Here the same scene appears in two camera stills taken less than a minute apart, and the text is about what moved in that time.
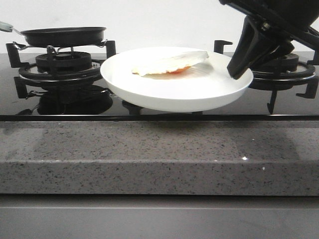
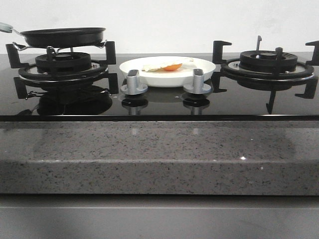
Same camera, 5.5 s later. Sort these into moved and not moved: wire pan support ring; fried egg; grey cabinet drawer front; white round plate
Moved: fried egg; white round plate
Not moved: grey cabinet drawer front; wire pan support ring
